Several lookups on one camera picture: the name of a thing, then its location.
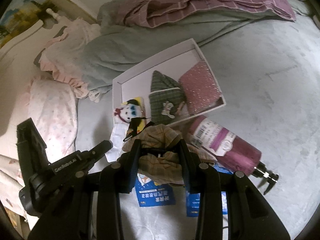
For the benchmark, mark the yellow book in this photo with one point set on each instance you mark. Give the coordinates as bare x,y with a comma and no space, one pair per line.
138,123

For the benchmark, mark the green plaid pouch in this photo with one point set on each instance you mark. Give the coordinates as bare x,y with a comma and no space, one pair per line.
166,98

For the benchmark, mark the white small cloth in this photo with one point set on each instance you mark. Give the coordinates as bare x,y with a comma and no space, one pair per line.
96,94

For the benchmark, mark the dark blue packet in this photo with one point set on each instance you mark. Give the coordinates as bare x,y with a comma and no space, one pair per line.
193,200

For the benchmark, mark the pink floral pillow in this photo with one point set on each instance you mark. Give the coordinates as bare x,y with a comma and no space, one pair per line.
52,107

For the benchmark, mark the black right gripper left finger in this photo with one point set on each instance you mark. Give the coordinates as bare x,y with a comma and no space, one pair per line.
81,208

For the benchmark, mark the purple pump bottle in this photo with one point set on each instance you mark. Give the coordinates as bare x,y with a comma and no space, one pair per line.
231,151

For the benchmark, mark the white cardboard box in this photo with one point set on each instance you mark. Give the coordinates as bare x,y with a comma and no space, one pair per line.
173,62

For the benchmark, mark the purple striped cloth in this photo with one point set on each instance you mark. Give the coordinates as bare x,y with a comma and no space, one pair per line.
153,13

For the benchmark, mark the pink ruffled cushion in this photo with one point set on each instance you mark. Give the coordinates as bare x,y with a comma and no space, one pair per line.
61,56

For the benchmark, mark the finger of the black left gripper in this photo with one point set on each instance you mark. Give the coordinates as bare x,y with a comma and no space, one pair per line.
80,162

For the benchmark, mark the white folded bedding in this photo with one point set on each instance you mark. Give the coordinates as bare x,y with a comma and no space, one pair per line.
11,184

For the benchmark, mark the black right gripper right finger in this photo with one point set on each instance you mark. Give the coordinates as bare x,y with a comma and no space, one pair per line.
250,216

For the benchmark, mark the grey-green blanket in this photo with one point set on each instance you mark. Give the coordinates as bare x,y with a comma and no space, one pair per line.
118,48

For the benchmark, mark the beige plaid cloth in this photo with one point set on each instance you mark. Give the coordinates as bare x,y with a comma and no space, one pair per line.
159,160

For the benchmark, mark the framed landscape painting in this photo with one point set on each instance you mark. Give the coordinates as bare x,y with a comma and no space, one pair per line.
20,15

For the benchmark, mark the white snowman plush toy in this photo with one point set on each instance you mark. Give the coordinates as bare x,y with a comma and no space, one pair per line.
127,111

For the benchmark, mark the blue mask packet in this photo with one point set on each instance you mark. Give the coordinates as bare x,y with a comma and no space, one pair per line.
150,194

